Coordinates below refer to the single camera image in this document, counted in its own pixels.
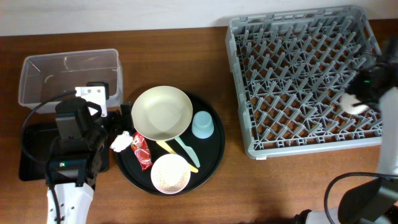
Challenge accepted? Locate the black rectangular tray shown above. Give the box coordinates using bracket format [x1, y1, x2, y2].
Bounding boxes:
[20, 121, 109, 186]

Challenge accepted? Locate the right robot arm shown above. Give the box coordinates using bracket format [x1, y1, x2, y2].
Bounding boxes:
[293, 37, 397, 223]

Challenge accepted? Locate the mint green plastic knife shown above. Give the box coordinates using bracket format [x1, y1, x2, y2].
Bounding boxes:
[175, 137, 200, 168]

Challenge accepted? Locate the pink bowl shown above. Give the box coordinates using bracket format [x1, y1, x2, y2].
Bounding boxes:
[150, 154, 191, 195]

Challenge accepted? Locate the yellow plastic knife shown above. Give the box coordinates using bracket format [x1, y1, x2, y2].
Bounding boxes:
[156, 141, 198, 173]

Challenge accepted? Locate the red snack wrapper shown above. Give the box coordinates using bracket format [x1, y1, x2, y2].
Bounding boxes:
[131, 132, 152, 171]

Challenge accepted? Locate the white cup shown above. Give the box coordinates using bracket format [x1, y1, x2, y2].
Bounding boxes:
[340, 93, 369, 114]

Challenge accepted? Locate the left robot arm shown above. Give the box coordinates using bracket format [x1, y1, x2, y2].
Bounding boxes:
[45, 82, 134, 223]

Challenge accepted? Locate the cream plate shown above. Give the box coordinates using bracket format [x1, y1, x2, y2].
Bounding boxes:
[131, 86, 193, 141]

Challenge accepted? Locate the light blue cup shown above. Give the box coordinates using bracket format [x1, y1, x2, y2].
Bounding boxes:
[192, 111, 214, 139]

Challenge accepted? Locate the grey dishwasher rack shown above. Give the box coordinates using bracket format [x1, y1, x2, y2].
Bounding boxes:
[225, 6, 382, 160]

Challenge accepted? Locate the clear plastic bin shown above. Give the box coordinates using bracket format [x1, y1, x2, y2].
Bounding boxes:
[18, 49, 123, 109]

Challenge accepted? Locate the crumpled white tissue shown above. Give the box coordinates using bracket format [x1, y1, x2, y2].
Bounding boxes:
[110, 131, 133, 152]

